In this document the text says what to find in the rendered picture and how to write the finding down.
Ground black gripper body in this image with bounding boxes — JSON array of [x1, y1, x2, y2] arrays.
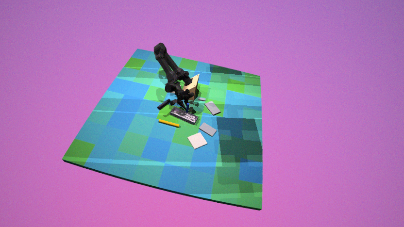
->
[[170, 89, 194, 106]]

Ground grey keyboard with keys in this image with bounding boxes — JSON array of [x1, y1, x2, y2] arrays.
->
[[169, 106, 198, 125]]

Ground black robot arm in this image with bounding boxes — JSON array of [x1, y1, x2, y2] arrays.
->
[[153, 43, 193, 98]]

